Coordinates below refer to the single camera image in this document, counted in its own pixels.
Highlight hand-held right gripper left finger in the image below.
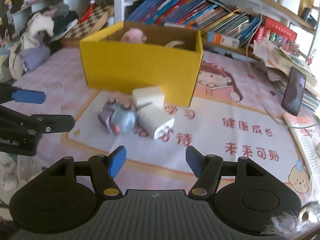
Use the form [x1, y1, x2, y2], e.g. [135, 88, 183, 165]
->
[37, 145, 127, 200]

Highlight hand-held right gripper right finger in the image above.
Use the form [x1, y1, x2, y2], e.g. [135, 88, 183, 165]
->
[185, 145, 270, 200]

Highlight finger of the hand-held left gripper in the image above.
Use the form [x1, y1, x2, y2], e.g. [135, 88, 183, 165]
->
[0, 105, 75, 138]
[0, 82, 47, 105]

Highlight purple toy watch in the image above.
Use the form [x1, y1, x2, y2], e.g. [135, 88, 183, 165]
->
[97, 99, 137, 134]

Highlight large white charger plug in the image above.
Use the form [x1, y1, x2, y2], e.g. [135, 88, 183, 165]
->
[137, 104, 175, 140]

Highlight white square charger block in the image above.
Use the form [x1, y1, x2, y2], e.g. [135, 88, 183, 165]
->
[132, 86, 166, 110]

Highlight yellow cardboard box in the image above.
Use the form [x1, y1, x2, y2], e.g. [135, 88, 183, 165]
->
[79, 21, 203, 107]

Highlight pink plush pig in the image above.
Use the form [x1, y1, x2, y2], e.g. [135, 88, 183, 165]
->
[120, 28, 147, 43]

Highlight cream wristwatch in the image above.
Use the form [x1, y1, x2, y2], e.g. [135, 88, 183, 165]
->
[165, 40, 187, 47]

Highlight pink checked tablecloth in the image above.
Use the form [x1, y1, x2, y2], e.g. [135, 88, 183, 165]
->
[0, 46, 320, 205]

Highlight pile of clothes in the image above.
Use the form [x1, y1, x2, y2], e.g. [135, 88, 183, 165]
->
[0, 2, 79, 80]

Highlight wooden chessboard box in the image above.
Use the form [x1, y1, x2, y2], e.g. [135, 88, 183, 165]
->
[61, 4, 115, 47]

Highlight red tassel ornament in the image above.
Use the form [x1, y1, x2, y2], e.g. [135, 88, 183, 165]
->
[79, 0, 97, 23]

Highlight orange and white booklet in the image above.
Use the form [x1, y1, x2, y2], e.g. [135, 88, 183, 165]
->
[283, 112, 320, 178]

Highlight black standing smartphone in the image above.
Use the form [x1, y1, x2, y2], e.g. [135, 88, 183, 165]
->
[281, 67, 307, 117]

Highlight orange and white medicine box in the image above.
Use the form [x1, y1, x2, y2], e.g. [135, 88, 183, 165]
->
[206, 31, 240, 48]

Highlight white bookshelf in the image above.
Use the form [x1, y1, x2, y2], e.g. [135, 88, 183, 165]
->
[114, 0, 317, 55]

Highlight stack of papers and books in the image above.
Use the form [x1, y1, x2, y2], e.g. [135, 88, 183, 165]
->
[252, 39, 320, 113]

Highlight row of colourful books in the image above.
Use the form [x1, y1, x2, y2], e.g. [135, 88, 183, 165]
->
[124, 0, 262, 47]

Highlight pink artificial flowers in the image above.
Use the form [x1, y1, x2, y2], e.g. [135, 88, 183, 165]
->
[282, 40, 300, 55]

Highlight red dictionary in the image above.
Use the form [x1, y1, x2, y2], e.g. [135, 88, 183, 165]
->
[254, 17, 298, 48]

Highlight white pen holder box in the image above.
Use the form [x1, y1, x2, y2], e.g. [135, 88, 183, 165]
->
[279, 0, 302, 15]

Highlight grey charger cable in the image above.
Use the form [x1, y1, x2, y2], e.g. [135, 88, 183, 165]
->
[287, 122, 320, 130]

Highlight white charging cable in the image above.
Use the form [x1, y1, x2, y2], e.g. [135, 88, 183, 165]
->
[246, 0, 288, 125]

